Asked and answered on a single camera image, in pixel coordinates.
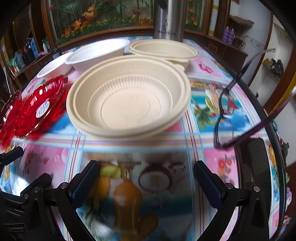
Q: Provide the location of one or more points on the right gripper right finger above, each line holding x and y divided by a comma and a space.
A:
216, 191

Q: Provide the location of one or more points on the black smartphone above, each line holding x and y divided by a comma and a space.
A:
254, 167

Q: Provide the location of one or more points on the purple frame eyeglasses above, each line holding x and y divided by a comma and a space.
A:
224, 137

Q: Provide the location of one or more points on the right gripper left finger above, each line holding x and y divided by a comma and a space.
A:
73, 194

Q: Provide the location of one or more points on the flower painting panel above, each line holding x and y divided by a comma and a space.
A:
71, 20

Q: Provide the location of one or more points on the large white foam bowl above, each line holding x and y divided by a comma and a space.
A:
89, 55

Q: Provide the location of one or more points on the beige bowl with lip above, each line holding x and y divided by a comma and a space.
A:
173, 51

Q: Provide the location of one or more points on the stainless steel thermos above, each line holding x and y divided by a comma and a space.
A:
169, 19

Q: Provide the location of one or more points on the large beige plastic bowl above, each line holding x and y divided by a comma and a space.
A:
128, 97

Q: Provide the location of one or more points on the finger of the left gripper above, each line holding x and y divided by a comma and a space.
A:
7, 158

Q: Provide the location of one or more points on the colourful patterned tablecloth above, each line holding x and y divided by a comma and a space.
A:
147, 190

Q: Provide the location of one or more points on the red plate with sticker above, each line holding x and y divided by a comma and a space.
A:
39, 104

